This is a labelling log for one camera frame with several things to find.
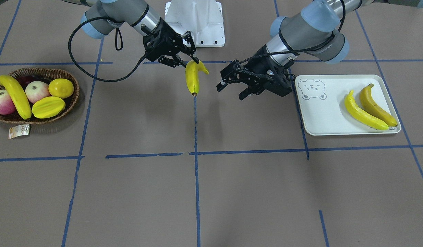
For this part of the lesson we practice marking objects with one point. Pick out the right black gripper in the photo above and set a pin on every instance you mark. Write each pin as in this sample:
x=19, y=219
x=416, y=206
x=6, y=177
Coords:
x=162, y=38

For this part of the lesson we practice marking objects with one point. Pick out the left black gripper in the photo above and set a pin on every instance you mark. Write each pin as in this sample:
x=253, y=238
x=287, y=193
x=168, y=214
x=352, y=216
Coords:
x=259, y=69

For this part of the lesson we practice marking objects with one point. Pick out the yellow plastic banana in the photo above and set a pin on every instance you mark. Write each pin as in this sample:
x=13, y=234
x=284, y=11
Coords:
x=371, y=107
x=191, y=76
x=361, y=115
x=17, y=95

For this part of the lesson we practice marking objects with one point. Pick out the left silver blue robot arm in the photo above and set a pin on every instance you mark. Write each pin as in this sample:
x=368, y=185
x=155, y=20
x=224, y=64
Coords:
x=314, y=31

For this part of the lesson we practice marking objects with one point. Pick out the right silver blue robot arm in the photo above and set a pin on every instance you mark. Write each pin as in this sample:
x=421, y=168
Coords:
x=103, y=16

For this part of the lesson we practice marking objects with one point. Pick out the brown wicker basket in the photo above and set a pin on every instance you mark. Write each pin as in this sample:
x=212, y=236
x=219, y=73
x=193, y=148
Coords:
x=51, y=74

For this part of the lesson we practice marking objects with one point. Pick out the paper basket tag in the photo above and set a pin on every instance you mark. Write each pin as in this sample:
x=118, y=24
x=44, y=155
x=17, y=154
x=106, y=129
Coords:
x=19, y=131

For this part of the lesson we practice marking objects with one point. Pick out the white bear print tray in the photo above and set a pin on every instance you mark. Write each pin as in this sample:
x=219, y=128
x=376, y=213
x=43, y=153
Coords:
x=321, y=101

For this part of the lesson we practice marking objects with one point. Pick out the yellow plastic lemon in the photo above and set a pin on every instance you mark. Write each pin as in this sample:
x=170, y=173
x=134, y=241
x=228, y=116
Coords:
x=62, y=88

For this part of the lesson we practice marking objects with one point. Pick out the yellow plastic starfruit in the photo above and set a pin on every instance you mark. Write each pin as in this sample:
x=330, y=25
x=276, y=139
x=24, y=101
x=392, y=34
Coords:
x=48, y=107

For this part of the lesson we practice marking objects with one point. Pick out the dark red plastic fruit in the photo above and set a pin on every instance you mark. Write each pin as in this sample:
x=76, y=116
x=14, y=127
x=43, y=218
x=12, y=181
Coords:
x=25, y=80

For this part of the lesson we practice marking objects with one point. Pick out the pink white plastic apple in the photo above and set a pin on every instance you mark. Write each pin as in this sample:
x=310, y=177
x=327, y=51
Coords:
x=6, y=104

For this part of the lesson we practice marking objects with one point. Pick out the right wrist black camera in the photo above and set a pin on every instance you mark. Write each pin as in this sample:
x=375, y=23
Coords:
x=188, y=41

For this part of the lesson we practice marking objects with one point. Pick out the wrist black camera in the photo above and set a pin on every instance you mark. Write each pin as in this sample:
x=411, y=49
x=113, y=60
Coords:
x=188, y=41
x=230, y=74

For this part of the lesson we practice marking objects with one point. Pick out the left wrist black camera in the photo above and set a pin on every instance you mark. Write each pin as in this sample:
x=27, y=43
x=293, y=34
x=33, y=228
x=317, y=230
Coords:
x=230, y=74

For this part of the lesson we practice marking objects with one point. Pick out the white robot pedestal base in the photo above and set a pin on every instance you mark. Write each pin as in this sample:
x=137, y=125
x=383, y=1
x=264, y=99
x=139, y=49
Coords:
x=203, y=18

